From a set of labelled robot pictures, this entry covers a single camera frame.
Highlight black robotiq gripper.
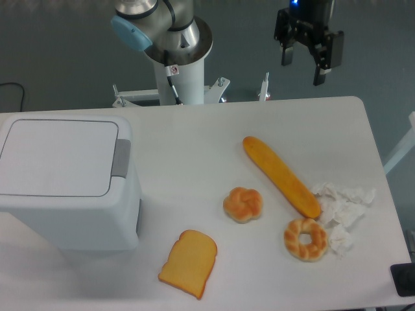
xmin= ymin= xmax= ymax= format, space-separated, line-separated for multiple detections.
xmin=274 ymin=1 xmax=344 ymax=86

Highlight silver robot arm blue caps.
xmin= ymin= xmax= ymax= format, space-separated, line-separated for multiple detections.
xmin=111 ymin=1 xmax=344 ymax=86

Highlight grey trash can push button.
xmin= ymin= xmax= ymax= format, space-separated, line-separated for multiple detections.
xmin=111 ymin=139 xmax=131 ymax=178

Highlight white trash can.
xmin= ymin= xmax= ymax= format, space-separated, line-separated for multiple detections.
xmin=1 ymin=113 xmax=141 ymax=251

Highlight long baguette bread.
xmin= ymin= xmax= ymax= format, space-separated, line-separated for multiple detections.
xmin=243 ymin=136 xmax=322 ymax=219

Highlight large crumpled white tissue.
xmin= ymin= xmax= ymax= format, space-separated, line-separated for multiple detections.
xmin=311 ymin=182 xmax=376 ymax=228

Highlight knotted bread roll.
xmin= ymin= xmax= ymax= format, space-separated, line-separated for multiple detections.
xmin=222 ymin=187 xmax=263 ymax=223

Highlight small crumpled white tissue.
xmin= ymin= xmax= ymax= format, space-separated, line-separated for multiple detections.
xmin=329 ymin=224 xmax=353 ymax=259

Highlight toast bread slice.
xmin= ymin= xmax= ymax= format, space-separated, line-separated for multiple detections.
xmin=158 ymin=230 xmax=217 ymax=300

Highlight black device at table edge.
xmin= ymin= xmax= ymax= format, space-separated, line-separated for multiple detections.
xmin=390 ymin=262 xmax=414 ymax=297

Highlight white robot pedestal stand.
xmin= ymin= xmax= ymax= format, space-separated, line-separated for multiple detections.
xmin=112 ymin=60 xmax=272 ymax=108

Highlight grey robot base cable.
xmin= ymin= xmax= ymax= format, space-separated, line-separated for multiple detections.
xmin=163 ymin=50 xmax=184 ymax=106

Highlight white frame at right edge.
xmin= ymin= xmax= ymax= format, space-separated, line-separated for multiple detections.
xmin=383 ymin=112 xmax=414 ymax=175

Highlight twisted ring doughnut bread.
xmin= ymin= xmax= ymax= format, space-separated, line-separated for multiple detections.
xmin=283 ymin=218 xmax=328 ymax=262

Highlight black cable on floor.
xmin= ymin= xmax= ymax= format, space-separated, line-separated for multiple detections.
xmin=0 ymin=82 xmax=26 ymax=113

